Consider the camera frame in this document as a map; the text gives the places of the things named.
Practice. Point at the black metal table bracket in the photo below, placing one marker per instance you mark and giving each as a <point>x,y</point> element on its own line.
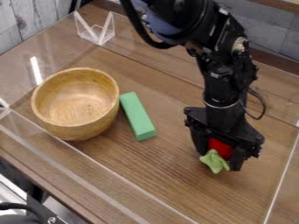
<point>46,216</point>

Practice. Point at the clear acrylic tray enclosure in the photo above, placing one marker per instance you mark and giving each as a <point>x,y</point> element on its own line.
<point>117,180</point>

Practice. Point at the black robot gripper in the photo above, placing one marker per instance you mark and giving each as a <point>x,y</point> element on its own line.
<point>227,126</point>

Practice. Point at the red plush fruit green leaves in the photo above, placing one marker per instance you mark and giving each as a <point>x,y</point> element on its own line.
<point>217,155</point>

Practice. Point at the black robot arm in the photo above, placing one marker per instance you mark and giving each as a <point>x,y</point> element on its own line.
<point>212,36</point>

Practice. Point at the wooden bowl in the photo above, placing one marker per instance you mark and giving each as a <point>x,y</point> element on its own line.
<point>74,103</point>

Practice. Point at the green rectangular block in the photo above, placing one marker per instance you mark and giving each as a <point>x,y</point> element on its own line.
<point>136,116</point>

